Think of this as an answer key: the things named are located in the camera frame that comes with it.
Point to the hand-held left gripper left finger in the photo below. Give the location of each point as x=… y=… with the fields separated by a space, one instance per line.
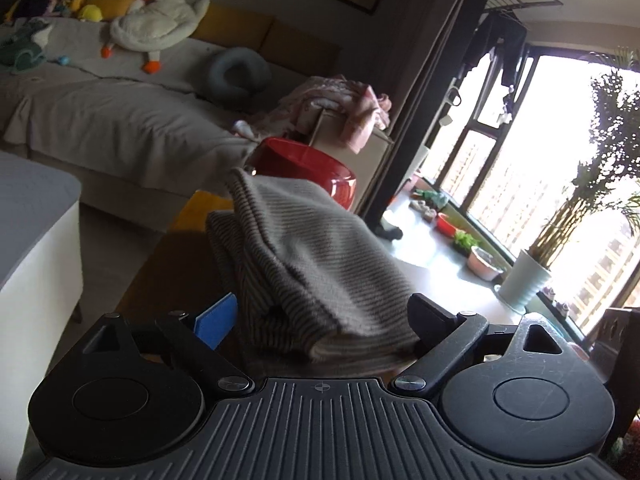
x=217 y=317

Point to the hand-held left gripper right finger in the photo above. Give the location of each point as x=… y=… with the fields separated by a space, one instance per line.
x=425 y=315

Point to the striped shirt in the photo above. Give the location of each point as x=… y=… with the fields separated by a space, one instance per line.
x=300 y=260

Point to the hanging dark clothes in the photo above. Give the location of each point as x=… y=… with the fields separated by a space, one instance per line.
x=500 y=45

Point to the pale pink basin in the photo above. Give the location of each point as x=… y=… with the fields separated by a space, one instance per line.
x=485 y=264

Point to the green plant tray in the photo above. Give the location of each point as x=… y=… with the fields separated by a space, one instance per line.
x=465 y=242

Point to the red basin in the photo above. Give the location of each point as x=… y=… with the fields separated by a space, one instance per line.
x=445 y=225

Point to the white plant pot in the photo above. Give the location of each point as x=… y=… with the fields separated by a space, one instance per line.
x=522 y=282

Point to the pair of small shoes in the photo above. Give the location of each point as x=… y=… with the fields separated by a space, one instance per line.
x=422 y=209

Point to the green cloth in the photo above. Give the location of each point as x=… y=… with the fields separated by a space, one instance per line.
x=435 y=197

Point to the beige padded board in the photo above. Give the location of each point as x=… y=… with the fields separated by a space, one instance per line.
x=372 y=160

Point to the white side table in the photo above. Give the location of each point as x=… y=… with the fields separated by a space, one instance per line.
x=35 y=240

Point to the large window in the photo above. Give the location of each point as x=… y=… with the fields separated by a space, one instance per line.
x=550 y=135

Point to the pink blanket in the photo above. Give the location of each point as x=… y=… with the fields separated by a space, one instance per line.
x=345 y=105

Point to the grey covered sofa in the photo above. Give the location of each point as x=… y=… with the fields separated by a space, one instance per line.
x=100 y=110

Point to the grey neck pillow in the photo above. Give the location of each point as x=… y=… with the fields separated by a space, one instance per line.
x=240 y=72

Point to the tall green plant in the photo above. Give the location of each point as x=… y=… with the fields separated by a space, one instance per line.
x=610 y=135

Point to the mustard sofa back cushion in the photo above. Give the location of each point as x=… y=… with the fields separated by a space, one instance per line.
x=232 y=27
x=300 y=50

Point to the beige curtain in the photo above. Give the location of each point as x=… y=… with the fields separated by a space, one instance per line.
x=420 y=35

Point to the small blue ball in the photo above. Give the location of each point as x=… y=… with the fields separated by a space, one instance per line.
x=63 y=60

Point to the white goose plush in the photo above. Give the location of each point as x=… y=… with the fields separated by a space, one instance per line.
x=160 y=22

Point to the yellow duck plush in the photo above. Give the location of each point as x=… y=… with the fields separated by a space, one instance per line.
x=90 y=12

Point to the green white garment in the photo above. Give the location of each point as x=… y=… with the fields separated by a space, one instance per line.
x=22 y=45

